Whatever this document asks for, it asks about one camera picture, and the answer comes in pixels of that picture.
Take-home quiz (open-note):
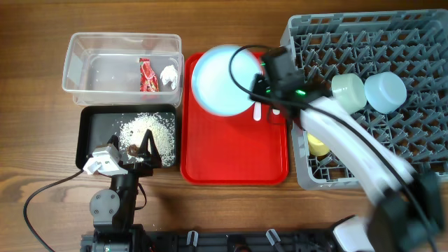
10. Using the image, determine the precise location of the brown food scrap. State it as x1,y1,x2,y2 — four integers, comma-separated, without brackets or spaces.
127,144,141,158

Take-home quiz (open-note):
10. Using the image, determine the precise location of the white tissue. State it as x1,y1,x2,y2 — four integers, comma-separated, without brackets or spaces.
160,65,179,90

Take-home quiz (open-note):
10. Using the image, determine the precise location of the red snack wrapper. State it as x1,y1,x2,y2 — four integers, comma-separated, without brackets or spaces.
139,58,160,92

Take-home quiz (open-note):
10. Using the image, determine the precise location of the small blue bowl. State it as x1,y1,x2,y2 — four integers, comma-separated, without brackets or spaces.
365,71,407,114

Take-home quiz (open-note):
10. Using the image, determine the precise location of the white rice pile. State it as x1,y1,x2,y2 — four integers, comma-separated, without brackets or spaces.
119,112,176,167

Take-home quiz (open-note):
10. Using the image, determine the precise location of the red plastic tray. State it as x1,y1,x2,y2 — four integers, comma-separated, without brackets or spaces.
180,53,289,186

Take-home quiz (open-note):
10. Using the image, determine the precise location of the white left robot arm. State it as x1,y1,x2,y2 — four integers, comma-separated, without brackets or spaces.
80,129,162,252

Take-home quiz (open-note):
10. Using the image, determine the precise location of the grey dishwasher rack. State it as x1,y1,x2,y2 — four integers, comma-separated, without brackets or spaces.
280,9,447,181

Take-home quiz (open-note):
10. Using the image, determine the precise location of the yellow cup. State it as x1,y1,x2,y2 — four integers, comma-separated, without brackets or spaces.
307,133,330,157

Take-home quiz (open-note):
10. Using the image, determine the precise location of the clear plastic bin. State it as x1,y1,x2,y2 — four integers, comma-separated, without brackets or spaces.
62,32,184,106

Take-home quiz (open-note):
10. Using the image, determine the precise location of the light blue plate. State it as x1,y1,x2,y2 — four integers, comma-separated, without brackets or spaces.
191,45,262,117

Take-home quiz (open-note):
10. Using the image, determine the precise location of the white plastic fork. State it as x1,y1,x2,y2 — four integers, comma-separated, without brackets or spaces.
253,101,262,121

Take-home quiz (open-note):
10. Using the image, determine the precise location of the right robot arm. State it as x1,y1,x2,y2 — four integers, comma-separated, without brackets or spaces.
251,47,445,251

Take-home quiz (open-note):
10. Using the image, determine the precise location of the green bowl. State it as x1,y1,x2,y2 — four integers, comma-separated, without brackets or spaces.
331,73,367,114

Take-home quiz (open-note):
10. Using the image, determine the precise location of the black waste tray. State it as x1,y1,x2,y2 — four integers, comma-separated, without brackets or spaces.
76,104,179,169

